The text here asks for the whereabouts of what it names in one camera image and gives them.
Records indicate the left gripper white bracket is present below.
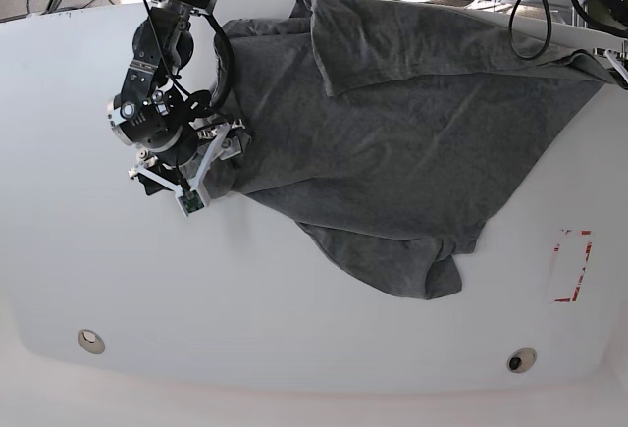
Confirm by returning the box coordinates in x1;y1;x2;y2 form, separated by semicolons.
593;48;628;88

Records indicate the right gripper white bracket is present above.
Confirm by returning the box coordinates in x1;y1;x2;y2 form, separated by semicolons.
129;119;250;201

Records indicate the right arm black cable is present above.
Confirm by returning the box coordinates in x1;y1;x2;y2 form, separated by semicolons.
125;0;236;114

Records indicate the grey T-shirt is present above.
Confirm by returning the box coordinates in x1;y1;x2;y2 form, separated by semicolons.
205;0;614;299

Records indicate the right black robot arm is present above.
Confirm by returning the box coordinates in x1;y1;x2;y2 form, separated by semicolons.
108;0;246;215

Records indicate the left round table grommet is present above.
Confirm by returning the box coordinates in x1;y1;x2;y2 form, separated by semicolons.
78;329;106;355

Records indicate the right round table grommet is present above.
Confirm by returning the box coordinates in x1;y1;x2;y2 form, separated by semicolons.
506;347;537;374

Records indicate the red tape rectangle marking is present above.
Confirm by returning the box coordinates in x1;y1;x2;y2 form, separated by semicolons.
548;229;593;303

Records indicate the round table grommet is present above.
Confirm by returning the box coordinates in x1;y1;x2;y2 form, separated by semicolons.
78;329;106;355
506;347;537;374

